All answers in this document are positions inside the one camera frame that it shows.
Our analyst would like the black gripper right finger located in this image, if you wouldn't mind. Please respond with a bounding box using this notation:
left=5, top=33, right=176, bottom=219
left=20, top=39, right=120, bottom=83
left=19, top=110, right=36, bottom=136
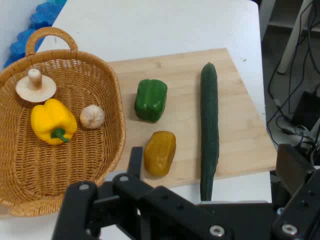
left=271, top=143, right=320, bottom=240

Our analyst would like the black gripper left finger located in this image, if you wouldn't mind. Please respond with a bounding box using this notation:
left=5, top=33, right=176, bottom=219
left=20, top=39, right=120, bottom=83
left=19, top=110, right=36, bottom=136
left=51, top=146, right=233, bottom=240

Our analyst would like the mustard orange bell pepper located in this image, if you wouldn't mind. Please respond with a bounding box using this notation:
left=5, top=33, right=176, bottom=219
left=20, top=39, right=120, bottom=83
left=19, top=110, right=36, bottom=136
left=143, top=130, right=177, bottom=177

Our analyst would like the white garlic bulb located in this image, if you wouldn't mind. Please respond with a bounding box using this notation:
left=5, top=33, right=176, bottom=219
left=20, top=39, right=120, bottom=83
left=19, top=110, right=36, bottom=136
left=79, top=104, right=106, bottom=130

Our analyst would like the black power adapter box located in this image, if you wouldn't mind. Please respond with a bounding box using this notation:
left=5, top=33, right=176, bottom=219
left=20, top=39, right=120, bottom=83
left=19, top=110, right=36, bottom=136
left=291, top=90, right=320, bottom=131

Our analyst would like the green bell pepper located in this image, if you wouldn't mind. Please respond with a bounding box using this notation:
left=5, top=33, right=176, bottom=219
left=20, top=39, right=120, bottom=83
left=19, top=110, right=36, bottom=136
left=134, top=78, right=169, bottom=123

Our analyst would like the yellow bell pepper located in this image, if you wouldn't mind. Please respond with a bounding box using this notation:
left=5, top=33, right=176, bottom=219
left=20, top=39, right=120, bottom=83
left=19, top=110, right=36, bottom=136
left=30, top=98, right=78, bottom=146

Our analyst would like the long dark green cucumber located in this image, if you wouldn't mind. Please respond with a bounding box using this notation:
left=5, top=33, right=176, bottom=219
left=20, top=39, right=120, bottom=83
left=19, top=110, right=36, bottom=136
left=199, top=62, right=220, bottom=202

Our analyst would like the light wooden cutting board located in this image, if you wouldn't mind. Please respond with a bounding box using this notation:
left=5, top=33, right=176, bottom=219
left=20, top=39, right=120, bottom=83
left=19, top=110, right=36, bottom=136
left=106, top=47, right=279, bottom=190

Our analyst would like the beige mushroom with stem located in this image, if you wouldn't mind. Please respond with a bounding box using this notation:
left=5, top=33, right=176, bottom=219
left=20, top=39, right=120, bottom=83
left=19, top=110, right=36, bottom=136
left=15, top=68, right=57, bottom=104

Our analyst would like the white slanted furniture leg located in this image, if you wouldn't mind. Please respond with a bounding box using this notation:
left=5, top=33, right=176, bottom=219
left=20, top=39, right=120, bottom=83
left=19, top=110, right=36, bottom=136
left=276, top=0, right=316, bottom=75

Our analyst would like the blue cloth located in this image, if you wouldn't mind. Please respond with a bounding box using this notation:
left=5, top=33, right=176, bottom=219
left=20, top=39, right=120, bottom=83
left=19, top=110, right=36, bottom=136
left=3, top=0, right=68, bottom=69

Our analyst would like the woven wicker basket with handle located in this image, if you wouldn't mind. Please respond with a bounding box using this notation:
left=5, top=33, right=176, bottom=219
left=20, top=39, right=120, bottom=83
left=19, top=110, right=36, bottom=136
left=0, top=26, right=127, bottom=217

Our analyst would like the blue cable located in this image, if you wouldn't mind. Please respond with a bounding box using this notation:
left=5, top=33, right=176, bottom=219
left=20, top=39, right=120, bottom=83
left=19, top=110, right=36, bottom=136
left=265, top=113, right=305, bottom=147

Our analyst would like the black cable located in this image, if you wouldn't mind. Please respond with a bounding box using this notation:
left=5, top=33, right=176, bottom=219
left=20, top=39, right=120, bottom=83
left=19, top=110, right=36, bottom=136
left=267, top=0, right=320, bottom=118

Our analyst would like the white shelf frame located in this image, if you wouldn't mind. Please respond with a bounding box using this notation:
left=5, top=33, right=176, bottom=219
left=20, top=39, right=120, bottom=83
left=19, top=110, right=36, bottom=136
left=259, top=0, right=320, bottom=42

